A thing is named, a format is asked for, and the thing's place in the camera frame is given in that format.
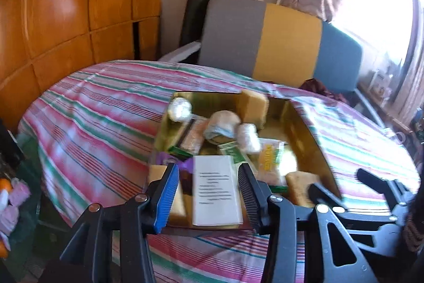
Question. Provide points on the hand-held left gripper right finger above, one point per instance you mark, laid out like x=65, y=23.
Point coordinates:
x=248, y=196

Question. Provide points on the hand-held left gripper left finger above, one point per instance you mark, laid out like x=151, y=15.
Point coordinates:
x=165, y=200

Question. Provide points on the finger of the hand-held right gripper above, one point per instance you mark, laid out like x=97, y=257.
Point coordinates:
x=381, y=185
x=326, y=198

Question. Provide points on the white silver box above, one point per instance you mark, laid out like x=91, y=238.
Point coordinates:
x=215, y=190

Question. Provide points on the purple snack packet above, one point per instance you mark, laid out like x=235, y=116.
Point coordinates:
x=186, y=165

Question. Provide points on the rice cracker packet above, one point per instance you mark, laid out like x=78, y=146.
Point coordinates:
x=270, y=162

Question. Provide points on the green carton box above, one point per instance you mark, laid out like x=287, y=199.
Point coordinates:
x=232, y=150

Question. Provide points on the gold tray box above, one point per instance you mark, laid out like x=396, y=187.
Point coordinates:
x=304, y=150

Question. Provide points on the white plastic bag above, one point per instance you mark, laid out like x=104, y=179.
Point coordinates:
x=248, y=137
x=179, y=109

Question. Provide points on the grain bar packet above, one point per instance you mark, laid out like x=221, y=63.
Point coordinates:
x=195, y=137

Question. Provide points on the white sock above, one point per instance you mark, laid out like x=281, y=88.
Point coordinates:
x=222, y=122

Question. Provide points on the wooden desk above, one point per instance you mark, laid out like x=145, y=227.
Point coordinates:
x=397, y=124

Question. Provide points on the striped bed sheet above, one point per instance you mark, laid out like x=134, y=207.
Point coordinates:
x=99, y=124

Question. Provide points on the dark red cloth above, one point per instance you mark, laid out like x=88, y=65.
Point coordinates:
x=318, y=85

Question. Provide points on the glass side table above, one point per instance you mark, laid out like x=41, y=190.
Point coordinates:
x=49, y=213

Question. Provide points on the pink fluffy item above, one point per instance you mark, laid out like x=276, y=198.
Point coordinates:
x=18, y=195

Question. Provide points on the grey yellow blue chair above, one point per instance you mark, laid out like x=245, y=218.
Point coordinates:
x=288, y=41

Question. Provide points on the black rolled mat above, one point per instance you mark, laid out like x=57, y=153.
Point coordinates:
x=195, y=11

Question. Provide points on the wooden cabinet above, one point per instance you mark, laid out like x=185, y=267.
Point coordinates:
x=66, y=4

